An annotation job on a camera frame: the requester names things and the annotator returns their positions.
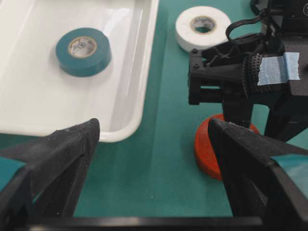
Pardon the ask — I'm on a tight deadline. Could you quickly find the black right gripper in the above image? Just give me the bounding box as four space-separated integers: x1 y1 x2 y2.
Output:
188 35 308 142

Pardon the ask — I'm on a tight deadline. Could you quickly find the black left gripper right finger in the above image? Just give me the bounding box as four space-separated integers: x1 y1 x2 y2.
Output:
208 118 308 226

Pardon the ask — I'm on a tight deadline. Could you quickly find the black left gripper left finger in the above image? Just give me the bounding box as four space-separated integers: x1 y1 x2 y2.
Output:
0 118 100 218

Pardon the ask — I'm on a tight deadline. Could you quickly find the orange tape roll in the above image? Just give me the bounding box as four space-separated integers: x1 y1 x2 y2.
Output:
194 113 262 181

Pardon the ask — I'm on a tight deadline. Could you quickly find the teal tape roll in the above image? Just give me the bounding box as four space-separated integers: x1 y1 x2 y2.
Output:
55 27 112 77

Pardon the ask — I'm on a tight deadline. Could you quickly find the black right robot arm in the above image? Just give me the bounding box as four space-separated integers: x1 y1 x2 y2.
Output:
188 0 308 142

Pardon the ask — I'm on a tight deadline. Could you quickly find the blue masking tape strip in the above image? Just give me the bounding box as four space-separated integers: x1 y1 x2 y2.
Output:
257 52 300 86

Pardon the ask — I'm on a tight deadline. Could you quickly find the white plastic tray case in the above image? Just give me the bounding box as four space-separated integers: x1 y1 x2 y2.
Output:
0 0 159 142

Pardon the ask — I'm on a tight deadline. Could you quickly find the white tape roll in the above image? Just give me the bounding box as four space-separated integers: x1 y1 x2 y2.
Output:
175 6 231 52

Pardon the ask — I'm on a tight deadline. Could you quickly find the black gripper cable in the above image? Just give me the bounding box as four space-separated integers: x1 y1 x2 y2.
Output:
225 8 284 56

